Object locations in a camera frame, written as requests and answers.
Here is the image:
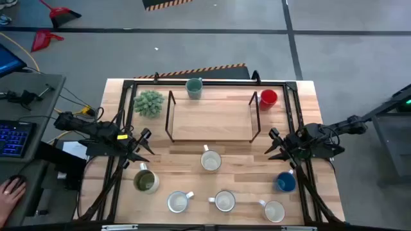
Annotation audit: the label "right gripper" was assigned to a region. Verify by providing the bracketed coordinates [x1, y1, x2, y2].
[264, 134, 304, 168]

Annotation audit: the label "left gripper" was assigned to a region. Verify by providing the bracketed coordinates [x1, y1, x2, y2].
[116, 132, 155, 169]

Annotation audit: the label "olive green mug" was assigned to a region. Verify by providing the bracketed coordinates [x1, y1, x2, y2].
[133, 162, 161, 195]

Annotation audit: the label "red mug white handle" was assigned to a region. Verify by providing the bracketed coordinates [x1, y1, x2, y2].
[258, 89, 279, 112]

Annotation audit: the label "white mug grey diamonds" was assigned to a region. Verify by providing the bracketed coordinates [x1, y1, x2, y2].
[258, 199, 286, 224]

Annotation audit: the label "white mug red pattern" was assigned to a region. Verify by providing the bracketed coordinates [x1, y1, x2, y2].
[166, 191, 195, 214]

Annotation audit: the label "white mug blue pattern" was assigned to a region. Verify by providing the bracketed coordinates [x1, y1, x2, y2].
[207, 189, 236, 213]

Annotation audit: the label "teal mug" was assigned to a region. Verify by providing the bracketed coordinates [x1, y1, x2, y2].
[185, 78, 204, 100]

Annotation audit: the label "artificial plant patterned pot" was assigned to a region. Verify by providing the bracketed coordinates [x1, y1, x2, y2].
[133, 89, 166, 119]

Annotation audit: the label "white paper sheet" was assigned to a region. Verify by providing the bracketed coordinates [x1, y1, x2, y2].
[62, 141, 89, 160]

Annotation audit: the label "wooden shelf black legs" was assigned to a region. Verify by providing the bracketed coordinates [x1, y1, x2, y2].
[164, 90, 261, 144]

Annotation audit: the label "hazard striped black mat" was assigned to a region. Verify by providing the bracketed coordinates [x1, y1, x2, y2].
[133, 63, 250, 80]
[142, 0, 195, 12]

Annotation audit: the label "dark metal stand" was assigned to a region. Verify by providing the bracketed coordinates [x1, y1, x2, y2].
[353, 83, 411, 187]

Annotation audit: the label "black computer mouse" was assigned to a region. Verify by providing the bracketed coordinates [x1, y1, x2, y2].
[8, 174, 28, 193]

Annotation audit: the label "backlit black keyboard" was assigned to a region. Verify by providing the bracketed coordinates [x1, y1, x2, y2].
[0, 119, 37, 158]

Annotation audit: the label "black clamp tool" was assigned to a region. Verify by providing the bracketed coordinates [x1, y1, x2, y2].
[0, 83, 55, 112]

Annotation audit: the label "grey side desk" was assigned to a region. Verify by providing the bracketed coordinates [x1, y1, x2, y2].
[0, 73, 67, 227]

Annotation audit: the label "person's left hand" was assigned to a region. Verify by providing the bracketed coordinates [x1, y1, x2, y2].
[0, 178, 27, 227]

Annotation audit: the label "red dustpan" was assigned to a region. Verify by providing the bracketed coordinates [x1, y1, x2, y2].
[30, 30, 65, 53]

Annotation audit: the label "computer monitor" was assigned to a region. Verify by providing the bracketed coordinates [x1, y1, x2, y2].
[0, 43, 28, 79]

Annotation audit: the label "silver metal bracket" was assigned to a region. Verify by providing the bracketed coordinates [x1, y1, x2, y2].
[101, 224, 139, 231]
[281, 225, 318, 231]

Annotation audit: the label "black aluminium table frame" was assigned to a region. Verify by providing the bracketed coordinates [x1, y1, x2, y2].
[78, 78, 346, 225]

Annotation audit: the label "yellow floor cable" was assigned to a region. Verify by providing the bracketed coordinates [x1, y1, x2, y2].
[0, 31, 94, 145]

